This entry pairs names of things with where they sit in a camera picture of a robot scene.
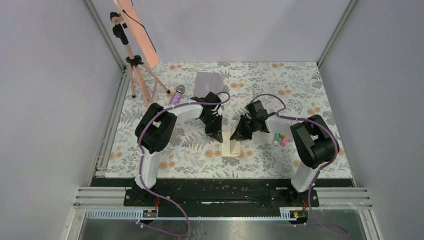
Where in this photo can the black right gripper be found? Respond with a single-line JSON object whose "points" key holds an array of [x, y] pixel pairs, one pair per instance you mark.
{"points": [[240, 134]]}

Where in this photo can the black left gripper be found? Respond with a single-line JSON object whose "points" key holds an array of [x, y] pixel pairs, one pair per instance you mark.
{"points": [[216, 132]]}

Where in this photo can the beige letter paper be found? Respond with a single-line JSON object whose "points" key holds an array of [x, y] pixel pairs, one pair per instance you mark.
{"points": [[230, 148]]}

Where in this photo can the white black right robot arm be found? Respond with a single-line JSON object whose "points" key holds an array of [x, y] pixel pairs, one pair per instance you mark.
{"points": [[315, 144]]}

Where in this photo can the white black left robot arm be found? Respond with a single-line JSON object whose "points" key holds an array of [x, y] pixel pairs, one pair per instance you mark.
{"points": [[156, 127]]}

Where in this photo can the grey envelope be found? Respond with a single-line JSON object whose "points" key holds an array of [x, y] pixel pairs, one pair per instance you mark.
{"points": [[206, 82]]}

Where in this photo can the floral patterned table mat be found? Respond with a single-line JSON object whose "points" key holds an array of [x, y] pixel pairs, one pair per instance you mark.
{"points": [[293, 88]]}

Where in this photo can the pink eraser block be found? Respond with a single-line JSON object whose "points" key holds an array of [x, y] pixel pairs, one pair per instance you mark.
{"points": [[283, 141]]}

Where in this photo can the purple glitter microphone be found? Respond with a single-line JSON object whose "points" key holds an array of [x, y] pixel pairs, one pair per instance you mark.
{"points": [[177, 95]]}

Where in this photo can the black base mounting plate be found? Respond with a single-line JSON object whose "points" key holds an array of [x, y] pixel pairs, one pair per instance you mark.
{"points": [[217, 197]]}

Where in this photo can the pink tripod stand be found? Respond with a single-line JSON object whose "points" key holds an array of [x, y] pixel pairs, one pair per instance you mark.
{"points": [[133, 63]]}

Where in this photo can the pink board on tripod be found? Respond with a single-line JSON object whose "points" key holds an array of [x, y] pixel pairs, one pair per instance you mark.
{"points": [[138, 31]]}

